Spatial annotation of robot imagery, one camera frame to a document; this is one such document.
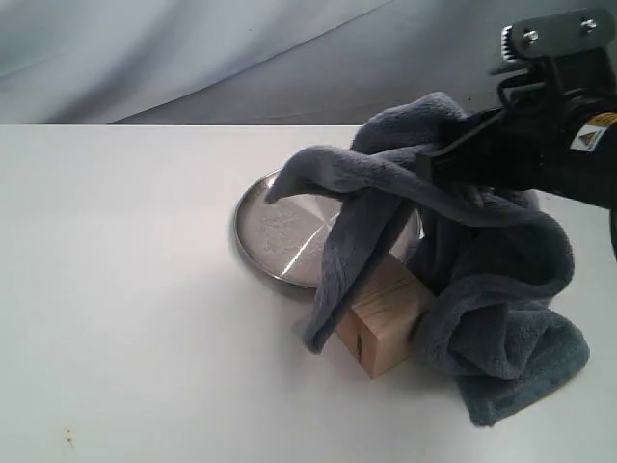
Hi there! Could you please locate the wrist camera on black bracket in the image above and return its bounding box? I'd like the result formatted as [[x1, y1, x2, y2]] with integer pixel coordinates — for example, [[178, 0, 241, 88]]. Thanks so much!
[[492, 8, 616, 114]]

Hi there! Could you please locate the round stainless steel plate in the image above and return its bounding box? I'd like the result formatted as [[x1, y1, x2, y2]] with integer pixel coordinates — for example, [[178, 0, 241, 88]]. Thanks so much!
[[233, 168, 422, 290]]

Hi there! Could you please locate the white backdrop sheet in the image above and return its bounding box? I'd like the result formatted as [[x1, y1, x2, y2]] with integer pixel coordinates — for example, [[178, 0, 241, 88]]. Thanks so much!
[[0, 0, 617, 125]]

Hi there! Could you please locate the blue-grey fleece towel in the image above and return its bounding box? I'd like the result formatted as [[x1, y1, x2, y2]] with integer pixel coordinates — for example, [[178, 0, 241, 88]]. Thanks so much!
[[266, 92, 590, 426]]

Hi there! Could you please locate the light wooden cube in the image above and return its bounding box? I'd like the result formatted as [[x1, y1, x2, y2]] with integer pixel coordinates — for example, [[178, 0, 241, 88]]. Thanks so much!
[[336, 255, 434, 379]]

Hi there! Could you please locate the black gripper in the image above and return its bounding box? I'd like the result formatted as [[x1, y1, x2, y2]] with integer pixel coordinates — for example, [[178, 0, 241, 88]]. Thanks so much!
[[416, 93, 616, 210]]

